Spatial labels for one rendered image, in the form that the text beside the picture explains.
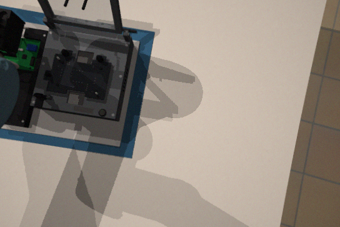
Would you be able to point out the green circuit board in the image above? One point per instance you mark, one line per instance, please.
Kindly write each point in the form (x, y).
(26, 55)

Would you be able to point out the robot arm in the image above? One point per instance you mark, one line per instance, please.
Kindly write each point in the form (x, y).
(9, 89)

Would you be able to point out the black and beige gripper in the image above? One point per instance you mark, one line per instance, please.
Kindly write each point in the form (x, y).
(11, 29)

